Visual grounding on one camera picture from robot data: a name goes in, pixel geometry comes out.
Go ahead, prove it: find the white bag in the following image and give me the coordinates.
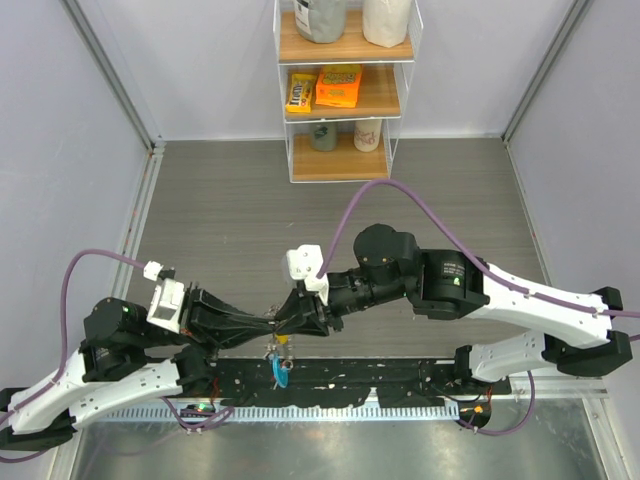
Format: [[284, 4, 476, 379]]
[[362, 0, 412, 48]]

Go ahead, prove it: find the grey-green cup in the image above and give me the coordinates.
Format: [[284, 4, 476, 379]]
[[309, 122, 337, 152]]

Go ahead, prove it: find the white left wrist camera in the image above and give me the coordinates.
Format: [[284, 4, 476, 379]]
[[143, 261, 186, 334]]

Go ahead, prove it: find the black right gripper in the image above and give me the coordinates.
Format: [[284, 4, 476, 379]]
[[274, 268, 413, 338]]

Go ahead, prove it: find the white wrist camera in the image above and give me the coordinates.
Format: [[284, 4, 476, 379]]
[[143, 261, 186, 334], [281, 244, 329, 306]]

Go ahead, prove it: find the white slotted cable duct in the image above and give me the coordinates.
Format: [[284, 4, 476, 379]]
[[100, 401, 459, 423]]

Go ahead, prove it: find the grey bag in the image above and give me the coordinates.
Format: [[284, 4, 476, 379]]
[[293, 0, 347, 44]]

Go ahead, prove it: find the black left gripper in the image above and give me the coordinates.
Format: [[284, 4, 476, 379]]
[[137, 279, 278, 359]]

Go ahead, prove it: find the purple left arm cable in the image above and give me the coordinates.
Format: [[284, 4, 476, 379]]
[[0, 248, 236, 461]]

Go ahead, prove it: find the orange candy box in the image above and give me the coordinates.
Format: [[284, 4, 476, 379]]
[[315, 64, 363, 108]]

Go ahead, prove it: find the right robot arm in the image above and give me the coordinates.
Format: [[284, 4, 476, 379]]
[[275, 224, 633, 394]]

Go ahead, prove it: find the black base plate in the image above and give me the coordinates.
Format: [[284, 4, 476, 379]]
[[154, 357, 511, 409]]

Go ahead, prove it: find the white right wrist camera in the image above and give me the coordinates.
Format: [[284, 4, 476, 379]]
[[281, 244, 329, 306]]

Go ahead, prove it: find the white cup pink print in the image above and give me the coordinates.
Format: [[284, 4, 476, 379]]
[[354, 119, 382, 153]]

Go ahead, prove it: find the white wire wooden shelf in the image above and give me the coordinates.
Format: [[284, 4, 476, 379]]
[[273, 1, 424, 183]]

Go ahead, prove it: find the yellow candy box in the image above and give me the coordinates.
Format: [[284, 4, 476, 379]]
[[285, 73, 317, 114]]

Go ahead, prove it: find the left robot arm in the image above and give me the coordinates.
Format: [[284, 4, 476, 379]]
[[1, 280, 274, 452]]

